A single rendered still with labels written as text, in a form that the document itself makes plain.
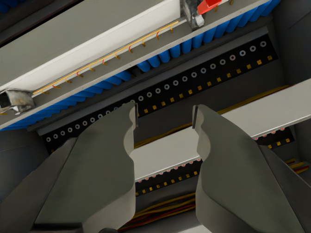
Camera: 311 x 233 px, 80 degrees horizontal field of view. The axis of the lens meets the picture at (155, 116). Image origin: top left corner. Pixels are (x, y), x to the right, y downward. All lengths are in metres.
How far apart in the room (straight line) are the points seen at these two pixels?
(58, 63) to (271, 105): 0.29
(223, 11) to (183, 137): 0.18
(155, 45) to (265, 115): 0.18
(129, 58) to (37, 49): 0.11
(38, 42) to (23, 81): 0.06
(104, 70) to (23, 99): 0.12
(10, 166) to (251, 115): 0.46
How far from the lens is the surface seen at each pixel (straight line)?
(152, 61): 0.33
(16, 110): 0.32
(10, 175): 0.49
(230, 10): 0.29
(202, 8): 0.20
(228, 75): 0.41
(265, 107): 0.30
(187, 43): 0.32
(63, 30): 0.26
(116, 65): 0.28
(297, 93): 0.32
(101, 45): 0.26
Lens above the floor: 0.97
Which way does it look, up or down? 20 degrees up
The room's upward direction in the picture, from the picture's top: 154 degrees clockwise
